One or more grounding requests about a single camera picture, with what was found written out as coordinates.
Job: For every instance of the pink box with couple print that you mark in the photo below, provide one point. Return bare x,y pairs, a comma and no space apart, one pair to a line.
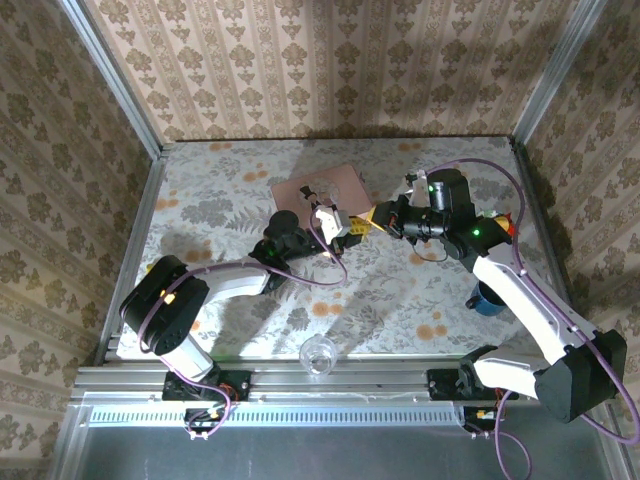
295,197

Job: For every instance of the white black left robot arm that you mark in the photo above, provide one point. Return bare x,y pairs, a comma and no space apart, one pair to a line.
235,282

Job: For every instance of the aluminium front frame rail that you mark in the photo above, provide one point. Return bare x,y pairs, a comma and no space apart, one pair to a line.
375,382

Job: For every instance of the black left connector block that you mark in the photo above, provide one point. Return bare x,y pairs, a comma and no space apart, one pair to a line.
200,417

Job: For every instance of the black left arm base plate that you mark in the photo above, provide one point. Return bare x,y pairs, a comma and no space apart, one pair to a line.
235,385

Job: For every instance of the clear glass cup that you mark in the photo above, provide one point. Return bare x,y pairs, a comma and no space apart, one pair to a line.
317,356

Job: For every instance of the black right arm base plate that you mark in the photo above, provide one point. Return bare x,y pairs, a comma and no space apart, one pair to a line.
442,385

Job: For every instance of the grey metal panel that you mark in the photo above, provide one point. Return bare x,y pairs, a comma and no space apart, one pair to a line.
325,455

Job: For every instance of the aluminium left frame post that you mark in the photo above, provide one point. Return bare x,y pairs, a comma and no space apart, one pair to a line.
117,80

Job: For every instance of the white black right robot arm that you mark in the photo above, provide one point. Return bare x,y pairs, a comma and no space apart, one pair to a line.
525,300

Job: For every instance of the black connector block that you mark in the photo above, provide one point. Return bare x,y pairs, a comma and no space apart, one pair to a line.
475,416
200,417

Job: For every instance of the aluminium right side rail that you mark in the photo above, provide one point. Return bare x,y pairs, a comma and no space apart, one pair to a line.
535,200

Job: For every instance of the black right connector block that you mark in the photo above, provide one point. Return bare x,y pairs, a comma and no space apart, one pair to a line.
475,416

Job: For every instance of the red yellow snack packet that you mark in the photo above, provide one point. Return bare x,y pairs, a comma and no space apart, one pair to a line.
484,216

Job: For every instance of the aluminium left side rail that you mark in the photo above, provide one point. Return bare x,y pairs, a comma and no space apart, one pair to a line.
131,260

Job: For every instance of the aluminium right frame post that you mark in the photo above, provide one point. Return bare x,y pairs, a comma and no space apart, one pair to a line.
557,70

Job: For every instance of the aluminium frame post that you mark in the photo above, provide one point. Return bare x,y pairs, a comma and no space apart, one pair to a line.
557,70
117,80

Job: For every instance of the blue mug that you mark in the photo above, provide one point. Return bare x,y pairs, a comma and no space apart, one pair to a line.
487,302

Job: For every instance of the brass padlock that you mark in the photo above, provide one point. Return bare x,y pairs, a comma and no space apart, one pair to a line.
360,224

